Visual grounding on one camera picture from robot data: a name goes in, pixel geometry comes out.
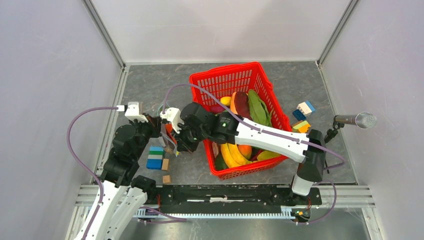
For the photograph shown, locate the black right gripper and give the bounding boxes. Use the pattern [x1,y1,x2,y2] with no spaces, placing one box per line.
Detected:
[170,120,209,155]

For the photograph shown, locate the green toy corn husk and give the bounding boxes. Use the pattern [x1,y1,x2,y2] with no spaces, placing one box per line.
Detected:
[247,89,272,127]

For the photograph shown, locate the yellow green toy block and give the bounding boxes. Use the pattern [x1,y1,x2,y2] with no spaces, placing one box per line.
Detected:
[291,120,311,133]

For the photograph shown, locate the white blue toy block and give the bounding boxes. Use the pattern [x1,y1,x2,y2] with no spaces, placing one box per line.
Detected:
[296,100,316,117]

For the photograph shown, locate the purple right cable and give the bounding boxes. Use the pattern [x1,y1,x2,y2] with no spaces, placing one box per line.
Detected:
[162,83,346,226]

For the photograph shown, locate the orange toy fruit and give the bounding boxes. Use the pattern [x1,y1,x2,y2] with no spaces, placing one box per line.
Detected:
[237,144,253,161]

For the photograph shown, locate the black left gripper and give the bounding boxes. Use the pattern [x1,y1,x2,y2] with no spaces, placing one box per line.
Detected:
[129,111,163,159]

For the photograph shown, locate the toy onion half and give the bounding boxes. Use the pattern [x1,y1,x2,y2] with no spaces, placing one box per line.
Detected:
[211,142,220,158]

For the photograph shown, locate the yellow toy lemon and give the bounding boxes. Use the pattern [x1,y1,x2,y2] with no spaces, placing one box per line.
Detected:
[220,96,232,107]

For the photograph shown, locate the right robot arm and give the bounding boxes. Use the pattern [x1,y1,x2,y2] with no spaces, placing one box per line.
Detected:
[161,102,326,204]

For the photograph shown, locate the wooden block beside stack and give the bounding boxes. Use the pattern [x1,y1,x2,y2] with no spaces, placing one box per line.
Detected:
[161,158,170,171]

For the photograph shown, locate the dark green toy avocado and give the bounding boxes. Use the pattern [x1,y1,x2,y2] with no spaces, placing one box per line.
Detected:
[214,153,228,171]

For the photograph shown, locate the silver microphone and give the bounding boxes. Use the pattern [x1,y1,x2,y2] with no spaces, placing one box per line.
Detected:
[323,112,377,172]

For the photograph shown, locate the yellow toy starfruit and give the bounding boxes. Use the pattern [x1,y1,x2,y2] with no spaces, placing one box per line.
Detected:
[256,150,281,161]

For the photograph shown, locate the dark blue toy block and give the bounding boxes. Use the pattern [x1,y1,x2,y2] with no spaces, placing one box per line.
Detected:
[292,109,306,121]

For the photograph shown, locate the red toy chili pepper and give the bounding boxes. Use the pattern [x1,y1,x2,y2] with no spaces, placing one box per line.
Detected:
[165,123,173,136]

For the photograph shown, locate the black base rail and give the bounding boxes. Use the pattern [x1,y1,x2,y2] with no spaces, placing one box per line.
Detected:
[134,184,323,222]

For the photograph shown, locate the blue green stacked blocks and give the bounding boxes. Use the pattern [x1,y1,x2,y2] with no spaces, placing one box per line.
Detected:
[146,146,165,170]

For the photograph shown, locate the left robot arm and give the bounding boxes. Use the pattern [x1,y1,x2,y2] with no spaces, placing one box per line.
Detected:
[76,114,162,240]

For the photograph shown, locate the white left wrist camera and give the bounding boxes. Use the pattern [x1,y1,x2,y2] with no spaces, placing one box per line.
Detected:
[116,101,148,123]

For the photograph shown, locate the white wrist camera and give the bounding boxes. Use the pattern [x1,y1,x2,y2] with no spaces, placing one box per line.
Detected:
[116,101,148,123]
[159,107,184,134]

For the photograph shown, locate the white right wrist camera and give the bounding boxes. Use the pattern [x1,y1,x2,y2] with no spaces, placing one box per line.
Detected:
[159,107,184,134]

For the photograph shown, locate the red plastic basket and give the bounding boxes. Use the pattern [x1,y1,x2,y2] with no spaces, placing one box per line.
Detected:
[189,62,292,180]

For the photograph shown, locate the clear zip top bag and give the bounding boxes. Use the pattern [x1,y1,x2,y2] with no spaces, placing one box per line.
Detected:
[159,124,180,157]

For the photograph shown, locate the small wooden cube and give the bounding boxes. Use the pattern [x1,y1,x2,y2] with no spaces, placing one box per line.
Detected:
[162,175,172,185]

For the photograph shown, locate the yellow toy banana bunch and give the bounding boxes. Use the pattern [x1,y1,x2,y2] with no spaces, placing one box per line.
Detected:
[220,143,252,168]

